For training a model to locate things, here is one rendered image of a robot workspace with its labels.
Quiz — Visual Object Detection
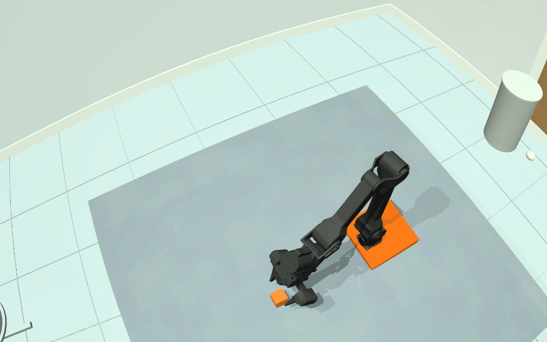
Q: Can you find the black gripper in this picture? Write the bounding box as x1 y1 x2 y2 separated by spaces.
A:
269 249 318 306

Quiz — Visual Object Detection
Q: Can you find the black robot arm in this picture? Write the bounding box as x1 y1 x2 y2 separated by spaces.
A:
272 151 410 288

